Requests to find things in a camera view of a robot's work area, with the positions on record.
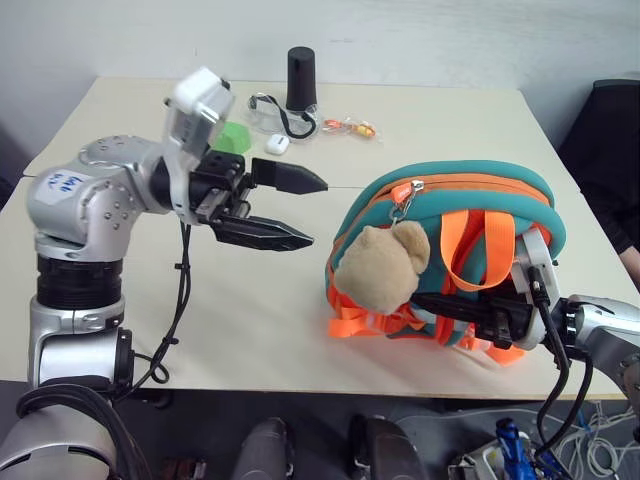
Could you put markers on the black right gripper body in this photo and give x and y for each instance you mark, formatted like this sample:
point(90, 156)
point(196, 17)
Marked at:
point(505, 320)

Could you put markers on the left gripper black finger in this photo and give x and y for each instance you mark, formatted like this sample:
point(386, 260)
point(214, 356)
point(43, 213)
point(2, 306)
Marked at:
point(265, 234)
point(290, 179)

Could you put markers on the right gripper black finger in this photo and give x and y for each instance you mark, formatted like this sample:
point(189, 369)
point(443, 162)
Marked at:
point(450, 307)

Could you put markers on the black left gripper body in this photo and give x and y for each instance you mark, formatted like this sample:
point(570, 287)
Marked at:
point(220, 185)

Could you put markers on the orange and teal backpack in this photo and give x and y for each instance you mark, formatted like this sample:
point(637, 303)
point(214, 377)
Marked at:
point(475, 182)

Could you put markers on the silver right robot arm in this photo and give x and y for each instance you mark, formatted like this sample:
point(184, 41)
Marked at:
point(605, 330)

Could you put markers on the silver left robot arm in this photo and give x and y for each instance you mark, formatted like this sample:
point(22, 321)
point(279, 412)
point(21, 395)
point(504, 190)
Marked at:
point(85, 200)

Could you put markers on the bystander bare hand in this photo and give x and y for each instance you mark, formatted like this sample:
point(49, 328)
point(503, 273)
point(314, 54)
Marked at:
point(632, 267)

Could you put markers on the small white earbuds case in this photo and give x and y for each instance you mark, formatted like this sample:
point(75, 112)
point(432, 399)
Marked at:
point(277, 144)

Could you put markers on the green plastic object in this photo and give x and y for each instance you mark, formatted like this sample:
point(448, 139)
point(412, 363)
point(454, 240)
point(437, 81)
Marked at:
point(234, 137)

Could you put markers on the clear safety goggles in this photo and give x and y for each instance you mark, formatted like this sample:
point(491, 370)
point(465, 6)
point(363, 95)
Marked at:
point(280, 120)

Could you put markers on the orange earplugs in clear packet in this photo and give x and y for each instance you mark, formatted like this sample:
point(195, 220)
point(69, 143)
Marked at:
point(352, 129)

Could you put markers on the beige teddy bear plush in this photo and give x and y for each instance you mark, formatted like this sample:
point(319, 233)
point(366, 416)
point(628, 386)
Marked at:
point(375, 270)

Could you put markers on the black cylinder bottle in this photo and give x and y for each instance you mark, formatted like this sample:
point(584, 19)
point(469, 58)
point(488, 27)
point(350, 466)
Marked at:
point(301, 77)

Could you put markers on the blue plastic device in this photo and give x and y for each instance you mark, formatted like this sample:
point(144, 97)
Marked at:
point(515, 450)

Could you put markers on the black rounded shape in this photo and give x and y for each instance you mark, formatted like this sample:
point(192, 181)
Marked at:
point(385, 447)

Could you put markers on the black office chair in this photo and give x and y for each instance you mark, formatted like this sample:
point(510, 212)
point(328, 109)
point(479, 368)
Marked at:
point(605, 145)

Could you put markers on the grey rounded shape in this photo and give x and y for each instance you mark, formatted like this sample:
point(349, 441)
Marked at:
point(265, 450)

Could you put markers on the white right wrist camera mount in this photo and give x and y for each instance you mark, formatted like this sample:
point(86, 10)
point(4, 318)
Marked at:
point(537, 255)

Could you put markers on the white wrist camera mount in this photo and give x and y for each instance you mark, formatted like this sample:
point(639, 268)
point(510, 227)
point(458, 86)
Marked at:
point(537, 255)
point(200, 92)

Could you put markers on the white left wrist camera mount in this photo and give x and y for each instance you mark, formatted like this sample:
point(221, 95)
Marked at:
point(200, 92)

